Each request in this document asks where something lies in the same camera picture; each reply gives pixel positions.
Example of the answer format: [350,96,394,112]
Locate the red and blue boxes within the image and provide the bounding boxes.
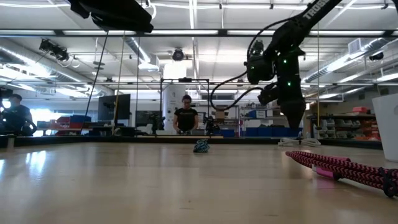
[36,114,93,137]

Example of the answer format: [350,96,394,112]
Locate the person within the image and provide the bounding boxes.
[0,93,38,137]
[172,94,199,136]

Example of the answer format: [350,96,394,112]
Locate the white plastic bin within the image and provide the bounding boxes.
[371,93,398,163]

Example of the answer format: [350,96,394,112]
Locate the pink black braided cable bundle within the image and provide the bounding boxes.
[285,150,398,198]

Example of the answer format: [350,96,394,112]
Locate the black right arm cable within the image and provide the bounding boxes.
[209,16,300,112]

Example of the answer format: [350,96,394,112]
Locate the metal shelving with boxes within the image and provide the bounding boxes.
[305,106,382,141]

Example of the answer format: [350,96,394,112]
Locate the black round camera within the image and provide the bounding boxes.
[172,47,185,62]

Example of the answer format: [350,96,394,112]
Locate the teal braided USB-C cable bundle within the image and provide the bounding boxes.
[192,138,211,154]

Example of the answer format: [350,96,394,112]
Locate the silver ceiling duct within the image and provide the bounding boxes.
[0,37,108,96]
[302,36,398,84]

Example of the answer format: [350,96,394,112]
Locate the hanging black cable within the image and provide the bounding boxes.
[80,30,110,136]

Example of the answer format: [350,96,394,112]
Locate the hanging yellow strap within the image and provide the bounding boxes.
[112,30,126,132]

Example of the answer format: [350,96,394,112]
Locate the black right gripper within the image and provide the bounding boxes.
[275,55,308,130]

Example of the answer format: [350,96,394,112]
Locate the black overhead frame beam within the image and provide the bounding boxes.
[0,28,398,39]

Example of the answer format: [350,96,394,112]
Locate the black metal table frame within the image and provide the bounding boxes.
[0,135,384,151]

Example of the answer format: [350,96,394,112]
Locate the white round column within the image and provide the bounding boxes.
[162,84,188,136]

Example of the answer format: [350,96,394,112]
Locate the black monitor screen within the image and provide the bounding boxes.
[97,93,132,122]

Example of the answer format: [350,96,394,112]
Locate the coiled white cable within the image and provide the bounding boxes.
[277,137,322,148]

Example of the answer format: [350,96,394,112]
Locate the row of blue storage bins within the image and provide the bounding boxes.
[244,126,303,138]

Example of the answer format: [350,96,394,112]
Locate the black spotlight with cable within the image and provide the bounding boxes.
[38,38,81,68]
[249,39,266,57]

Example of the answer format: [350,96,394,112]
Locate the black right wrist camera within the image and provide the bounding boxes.
[257,82,281,106]

